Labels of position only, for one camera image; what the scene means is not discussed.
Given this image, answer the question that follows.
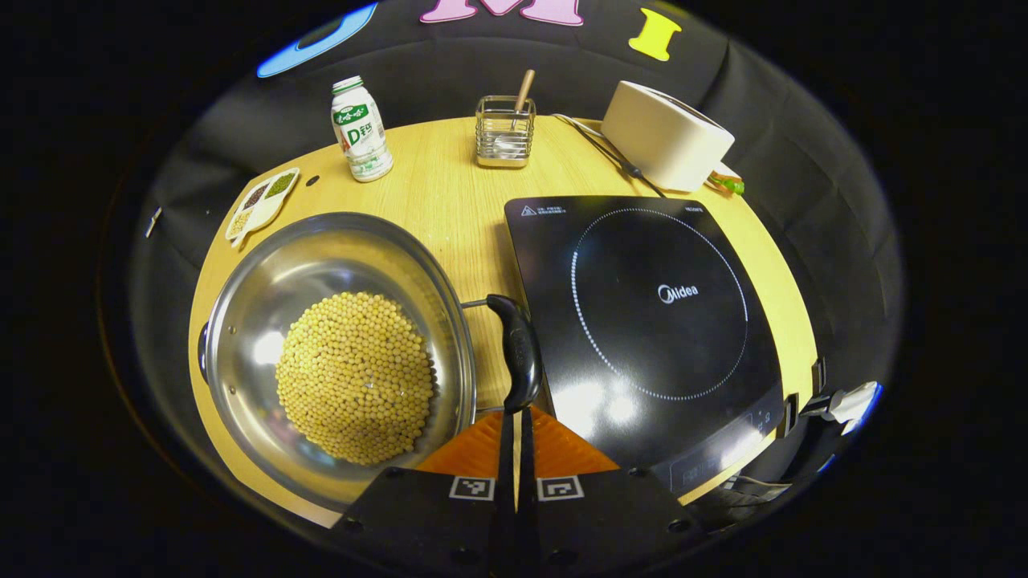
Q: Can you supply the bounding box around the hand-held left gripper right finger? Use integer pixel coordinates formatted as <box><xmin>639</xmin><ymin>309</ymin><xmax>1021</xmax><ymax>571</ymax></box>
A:
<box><xmin>518</xmin><ymin>405</ymin><xmax>712</xmax><ymax>578</ymax></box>

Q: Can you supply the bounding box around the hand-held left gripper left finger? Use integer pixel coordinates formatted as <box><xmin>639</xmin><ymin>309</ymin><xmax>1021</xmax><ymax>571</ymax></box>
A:
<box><xmin>329</xmin><ymin>408</ymin><xmax>519</xmax><ymax>578</ymax></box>

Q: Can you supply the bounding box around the pile of yellow soybeans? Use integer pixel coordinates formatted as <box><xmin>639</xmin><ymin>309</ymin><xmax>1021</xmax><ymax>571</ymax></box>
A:
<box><xmin>275</xmin><ymin>291</ymin><xmax>435</xmax><ymax>466</ymax></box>

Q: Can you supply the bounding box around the black induction cooktop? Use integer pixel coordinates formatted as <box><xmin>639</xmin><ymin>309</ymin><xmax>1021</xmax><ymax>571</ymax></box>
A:
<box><xmin>504</xmin><ymin>195</ymin><xmax>785</xmax><ymax>496</ymax></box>

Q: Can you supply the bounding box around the stainless steel pot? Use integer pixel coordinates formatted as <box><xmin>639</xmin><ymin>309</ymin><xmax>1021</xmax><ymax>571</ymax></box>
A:
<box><xmin>197</xmin><ymin>211</ymin><xmax>545</xmax><ymax>508</ymax></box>

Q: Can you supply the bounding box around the toy sandwich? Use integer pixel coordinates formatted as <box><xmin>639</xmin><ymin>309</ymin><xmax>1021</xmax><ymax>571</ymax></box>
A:
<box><xmin>708</xmin><ymin>163</ymin><xmax>746</xmax><ymax>196</ymax></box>

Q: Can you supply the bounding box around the white divided bean dish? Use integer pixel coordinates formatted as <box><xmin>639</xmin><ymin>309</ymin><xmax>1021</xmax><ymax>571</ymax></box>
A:
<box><xmin>225</xmin><ymin>167</ymin><xmax>301</xmax><ymax>250</ymax></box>

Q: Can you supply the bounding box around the white toaster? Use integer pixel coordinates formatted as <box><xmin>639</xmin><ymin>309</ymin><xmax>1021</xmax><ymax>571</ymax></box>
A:
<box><xmin>601</xmin><ymin>80</ymin><xmax>736</xmax><ymax>193</ymax></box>

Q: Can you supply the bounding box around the white green-label drink bottle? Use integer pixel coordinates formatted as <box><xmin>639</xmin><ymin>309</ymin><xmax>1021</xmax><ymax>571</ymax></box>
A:
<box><xmin>331</xmin><ymin>75</ymin><xmax>394</xmax><ymax>183</ymax></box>

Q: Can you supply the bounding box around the metal wire utensil holder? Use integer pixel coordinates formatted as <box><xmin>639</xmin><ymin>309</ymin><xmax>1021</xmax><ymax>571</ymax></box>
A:
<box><xmin>475</xmin><ymin>95</ymin><xmax>536</xmax><ymax>169</ymax></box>

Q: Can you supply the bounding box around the dark toaster cable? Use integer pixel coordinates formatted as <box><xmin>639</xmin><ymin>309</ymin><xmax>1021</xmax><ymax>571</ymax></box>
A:
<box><xmin>553</xmin><ymin>113</ymin><xmax>667</xmax><ymax>197</ymax></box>

